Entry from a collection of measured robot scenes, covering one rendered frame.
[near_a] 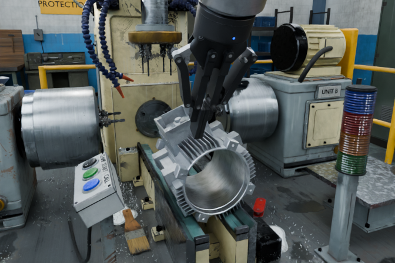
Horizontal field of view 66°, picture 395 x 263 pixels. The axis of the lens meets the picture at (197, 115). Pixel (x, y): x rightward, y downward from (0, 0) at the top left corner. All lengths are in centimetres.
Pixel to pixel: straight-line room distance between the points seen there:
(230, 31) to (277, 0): 701
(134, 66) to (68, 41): 493
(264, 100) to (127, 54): 56
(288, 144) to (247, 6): 86
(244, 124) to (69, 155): 56
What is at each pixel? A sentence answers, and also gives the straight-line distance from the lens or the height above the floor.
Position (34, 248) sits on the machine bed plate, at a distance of 94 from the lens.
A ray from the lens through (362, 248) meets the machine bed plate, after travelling 94.
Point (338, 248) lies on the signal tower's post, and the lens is 84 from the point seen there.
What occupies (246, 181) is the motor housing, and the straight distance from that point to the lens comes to 72.
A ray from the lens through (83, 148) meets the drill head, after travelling 94.
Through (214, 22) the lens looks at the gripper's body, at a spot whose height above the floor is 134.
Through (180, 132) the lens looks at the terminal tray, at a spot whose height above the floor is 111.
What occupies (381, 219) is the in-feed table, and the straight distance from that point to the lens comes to 107.
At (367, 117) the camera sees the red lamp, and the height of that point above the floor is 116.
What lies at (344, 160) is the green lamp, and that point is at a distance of 74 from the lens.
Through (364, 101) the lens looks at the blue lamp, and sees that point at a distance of 70.
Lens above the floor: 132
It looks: 14 degrees down
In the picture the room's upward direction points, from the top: straight up
